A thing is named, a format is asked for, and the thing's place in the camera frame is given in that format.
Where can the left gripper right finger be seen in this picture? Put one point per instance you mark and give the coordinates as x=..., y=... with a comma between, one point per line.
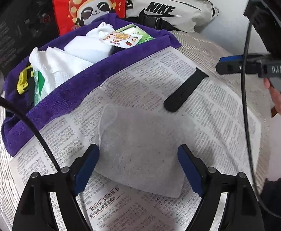
x=241, y=212

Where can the right hand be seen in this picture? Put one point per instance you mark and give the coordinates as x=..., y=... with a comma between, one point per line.
x=275, y=95

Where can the red panda paper bag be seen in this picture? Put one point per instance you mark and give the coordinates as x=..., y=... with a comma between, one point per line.
x=73, y=14

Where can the white cloth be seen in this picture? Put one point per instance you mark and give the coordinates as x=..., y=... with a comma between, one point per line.
x=88, y=48

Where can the purple towel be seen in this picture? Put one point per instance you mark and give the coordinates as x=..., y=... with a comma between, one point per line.
x=69, y=95

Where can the fruit pattern packet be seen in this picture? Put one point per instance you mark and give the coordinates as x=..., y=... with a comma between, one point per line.
x=121, y=40

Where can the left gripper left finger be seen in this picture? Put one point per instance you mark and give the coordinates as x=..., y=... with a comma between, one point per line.
x=35, y=211

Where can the white tissue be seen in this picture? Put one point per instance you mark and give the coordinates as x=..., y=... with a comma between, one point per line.
x=56, y=67

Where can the white Nike waist bag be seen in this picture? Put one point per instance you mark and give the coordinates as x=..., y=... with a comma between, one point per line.
x=182, y=15

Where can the black headset box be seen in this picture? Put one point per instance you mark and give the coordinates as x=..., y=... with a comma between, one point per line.
x=24, y=25

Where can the green wet wipe packet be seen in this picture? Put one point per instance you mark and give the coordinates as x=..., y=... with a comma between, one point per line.
x=133, y=29

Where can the white face mask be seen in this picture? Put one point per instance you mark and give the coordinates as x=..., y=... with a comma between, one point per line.
x=138, y=148

